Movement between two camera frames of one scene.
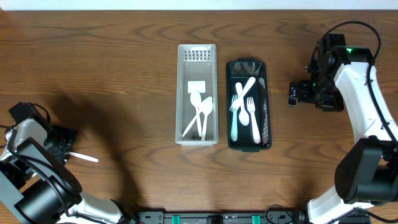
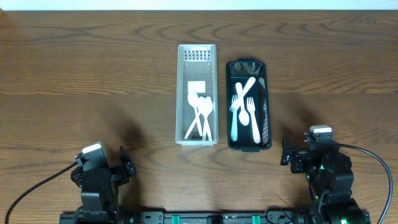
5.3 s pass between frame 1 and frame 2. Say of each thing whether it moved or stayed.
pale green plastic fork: stayed
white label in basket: stayed
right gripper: moved
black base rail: stayed
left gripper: moved
